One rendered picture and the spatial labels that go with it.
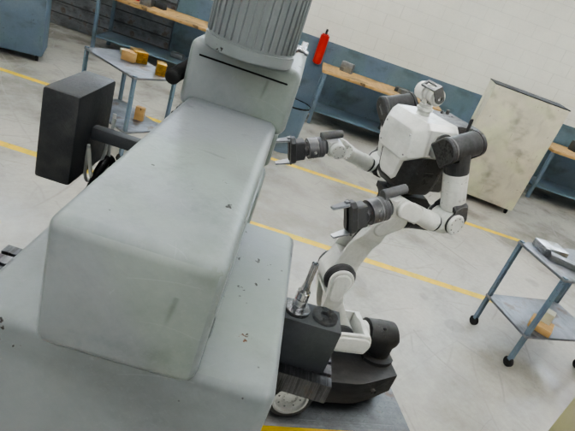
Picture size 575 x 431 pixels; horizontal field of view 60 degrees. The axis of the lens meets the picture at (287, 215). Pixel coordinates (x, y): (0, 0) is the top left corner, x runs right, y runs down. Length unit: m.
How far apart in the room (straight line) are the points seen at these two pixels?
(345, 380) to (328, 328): 0.72
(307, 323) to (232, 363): 0.92
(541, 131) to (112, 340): 7.09
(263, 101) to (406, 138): 0.85
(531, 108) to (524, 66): 2.28
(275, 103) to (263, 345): 0.58
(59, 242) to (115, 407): 0.30
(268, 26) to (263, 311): 0.56
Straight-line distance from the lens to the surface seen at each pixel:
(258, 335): 0.83
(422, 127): 1.88
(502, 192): 7.66
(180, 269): 0.60
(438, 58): 9.18
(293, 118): 6.29
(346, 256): 2.12
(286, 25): 1.08
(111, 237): 0.62
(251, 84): 1.17
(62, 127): 1.17
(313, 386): 1.79
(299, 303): 1.67
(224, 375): 0.75
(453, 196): 1.89
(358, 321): 2.47
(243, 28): 1.06
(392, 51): 9.04
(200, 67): 1.19
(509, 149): 7.49
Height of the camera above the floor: 2.09
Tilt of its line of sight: 25 degrees down
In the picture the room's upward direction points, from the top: 20 degrees clockwise
